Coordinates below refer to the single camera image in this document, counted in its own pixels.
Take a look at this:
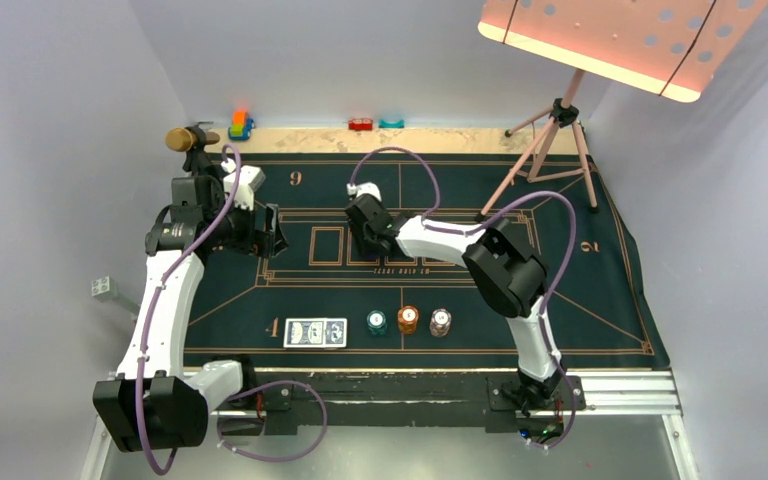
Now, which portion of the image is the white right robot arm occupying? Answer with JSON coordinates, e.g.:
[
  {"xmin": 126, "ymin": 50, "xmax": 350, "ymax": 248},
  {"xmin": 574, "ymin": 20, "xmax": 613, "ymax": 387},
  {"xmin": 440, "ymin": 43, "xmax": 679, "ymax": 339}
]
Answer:
[{"xmin": 344, "ymin": 194, "xmax": 564, "ymax": 412}]

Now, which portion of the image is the green blue chip stack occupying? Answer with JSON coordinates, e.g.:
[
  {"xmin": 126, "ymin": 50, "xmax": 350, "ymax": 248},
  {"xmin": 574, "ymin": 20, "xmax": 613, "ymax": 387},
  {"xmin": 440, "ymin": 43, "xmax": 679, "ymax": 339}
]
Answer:
[{"xmin": 366, "ymin": 310, "xmax": 388, "ymax": 336}]

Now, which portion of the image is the orange green toy block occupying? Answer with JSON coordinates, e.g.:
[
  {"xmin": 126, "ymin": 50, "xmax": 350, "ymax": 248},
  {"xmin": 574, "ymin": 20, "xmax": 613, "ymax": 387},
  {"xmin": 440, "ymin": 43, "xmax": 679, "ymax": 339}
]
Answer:
[{"xmin": 227, "ymin": 110, "xmax": 255, "ymax": 141}]

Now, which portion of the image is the pink blue chip stack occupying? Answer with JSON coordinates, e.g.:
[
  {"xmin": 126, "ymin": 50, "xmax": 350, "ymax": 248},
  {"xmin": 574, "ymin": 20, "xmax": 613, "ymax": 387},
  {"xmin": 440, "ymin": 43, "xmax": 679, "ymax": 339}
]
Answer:
[{"xmin": 429, "ymin": 308, "xmax": 452, "ymax": 337}]

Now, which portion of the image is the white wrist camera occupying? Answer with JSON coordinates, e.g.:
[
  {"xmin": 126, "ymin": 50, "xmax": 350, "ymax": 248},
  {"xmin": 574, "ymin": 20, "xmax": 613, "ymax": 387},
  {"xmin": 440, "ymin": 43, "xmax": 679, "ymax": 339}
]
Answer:
[
  {"xmin": 221, "ymin": 161, "xmax": 266, "ymax": 211},
  {"xmin": 346, "ymin": 182, "xmax": 382, "ymax": 202}
]

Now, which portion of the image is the grey lego brick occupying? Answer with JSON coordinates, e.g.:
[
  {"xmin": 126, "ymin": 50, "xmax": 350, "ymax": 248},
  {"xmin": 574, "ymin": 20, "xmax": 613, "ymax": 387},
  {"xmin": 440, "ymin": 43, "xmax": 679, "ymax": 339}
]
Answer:
[{"xmin": 91, "ymin": 276, "xmax": 119, "ymax": 302}]

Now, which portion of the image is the red toy block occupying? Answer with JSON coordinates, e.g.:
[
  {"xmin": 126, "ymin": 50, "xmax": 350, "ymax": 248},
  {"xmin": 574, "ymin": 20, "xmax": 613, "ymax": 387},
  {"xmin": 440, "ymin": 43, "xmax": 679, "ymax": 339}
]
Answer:
[{"xmin": 347, "ymin": 117, "xmax": 375, "ymax": 131}]

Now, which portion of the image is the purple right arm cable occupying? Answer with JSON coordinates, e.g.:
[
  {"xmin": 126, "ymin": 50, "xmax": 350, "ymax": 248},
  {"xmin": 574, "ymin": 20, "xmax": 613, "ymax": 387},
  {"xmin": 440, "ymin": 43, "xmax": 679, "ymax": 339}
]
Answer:
[{"xmin": 348, "ymin": 146, "xmax": 579, "ymax": 450}]

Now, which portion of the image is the teal toy block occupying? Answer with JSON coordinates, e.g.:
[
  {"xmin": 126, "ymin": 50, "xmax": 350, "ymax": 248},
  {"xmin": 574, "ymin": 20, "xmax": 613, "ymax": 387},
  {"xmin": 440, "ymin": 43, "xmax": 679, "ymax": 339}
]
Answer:
[{"xmin": 378, "ymin": 116, "xmax": 405, "ymax": 129}]

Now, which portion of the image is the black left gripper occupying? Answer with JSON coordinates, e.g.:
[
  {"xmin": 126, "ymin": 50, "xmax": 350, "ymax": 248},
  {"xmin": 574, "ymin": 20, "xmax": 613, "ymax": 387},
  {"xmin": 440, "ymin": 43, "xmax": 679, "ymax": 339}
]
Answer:
[{"xmin": 204, "ymin": 192, "xmax": 286, "ymax": 258}]

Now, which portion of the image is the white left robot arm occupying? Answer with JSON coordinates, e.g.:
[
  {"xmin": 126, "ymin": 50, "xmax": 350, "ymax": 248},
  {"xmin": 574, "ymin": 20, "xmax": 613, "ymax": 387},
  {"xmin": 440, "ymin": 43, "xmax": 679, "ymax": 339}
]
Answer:
[{"xmin": 92, "ymin": 204, "xmax": 288, "ymax": 452}]

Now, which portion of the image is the gold microphone on stand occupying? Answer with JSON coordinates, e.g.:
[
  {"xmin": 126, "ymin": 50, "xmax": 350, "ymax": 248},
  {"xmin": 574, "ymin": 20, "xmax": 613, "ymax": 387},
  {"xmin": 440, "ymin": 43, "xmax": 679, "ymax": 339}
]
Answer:
[{"xmin": 164, "ymin": 123, "xmax": 221, "ymax": 175}]

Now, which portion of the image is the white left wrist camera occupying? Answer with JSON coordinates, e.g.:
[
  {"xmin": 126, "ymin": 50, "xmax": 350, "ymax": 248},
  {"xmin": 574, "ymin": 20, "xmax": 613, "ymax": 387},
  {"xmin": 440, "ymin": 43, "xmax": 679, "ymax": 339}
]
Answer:
[{"xmin": 221, "ymin": 161, "xmax": 266, "ymax": 211}]

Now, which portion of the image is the dark green poker mat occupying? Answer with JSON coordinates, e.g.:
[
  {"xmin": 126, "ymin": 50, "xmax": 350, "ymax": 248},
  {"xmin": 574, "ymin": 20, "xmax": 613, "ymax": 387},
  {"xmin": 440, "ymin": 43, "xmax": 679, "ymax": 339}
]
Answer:
[{"xmin": 185, "ymin": 153, "xmax": 670, "ymax": 369}]

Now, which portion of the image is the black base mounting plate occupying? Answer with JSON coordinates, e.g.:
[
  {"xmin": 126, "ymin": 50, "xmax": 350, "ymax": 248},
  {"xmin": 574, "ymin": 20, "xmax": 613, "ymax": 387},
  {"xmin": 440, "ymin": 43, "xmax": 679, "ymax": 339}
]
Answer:
[{"xmin": 215, "ymin": 368, "xmax": 587, "ymax": 437}]

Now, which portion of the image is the pink music stand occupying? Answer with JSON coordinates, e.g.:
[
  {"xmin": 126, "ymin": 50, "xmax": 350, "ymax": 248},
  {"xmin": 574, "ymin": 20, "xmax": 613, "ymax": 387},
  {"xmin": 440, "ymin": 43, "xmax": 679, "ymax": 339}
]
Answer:
[{"xmin": 476, "ymin": 0, "xmax": 768, "ymax": 220}]

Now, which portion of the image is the orange red chip stack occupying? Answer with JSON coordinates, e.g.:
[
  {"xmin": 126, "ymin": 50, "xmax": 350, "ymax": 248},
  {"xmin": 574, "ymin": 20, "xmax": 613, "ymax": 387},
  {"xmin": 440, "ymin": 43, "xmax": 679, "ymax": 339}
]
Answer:
[{"xmin": 397, "ymin": 305, "xmax": 420, "ymax": 335}]

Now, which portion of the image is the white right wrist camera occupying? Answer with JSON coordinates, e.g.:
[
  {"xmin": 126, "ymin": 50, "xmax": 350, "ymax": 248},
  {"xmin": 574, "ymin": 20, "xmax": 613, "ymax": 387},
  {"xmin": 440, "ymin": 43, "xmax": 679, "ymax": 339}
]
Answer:
[{"xmin": 346, "ymin": 182, "xmax": 382, "ymax": 202}]

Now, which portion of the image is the blue white card deck box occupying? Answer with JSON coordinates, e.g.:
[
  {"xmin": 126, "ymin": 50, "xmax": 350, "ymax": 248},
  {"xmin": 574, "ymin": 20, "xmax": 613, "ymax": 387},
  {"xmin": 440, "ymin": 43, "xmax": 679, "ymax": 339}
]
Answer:
[{"xmin": 283, "ymin": 318, "xmax": 347, "ymax": 350}]

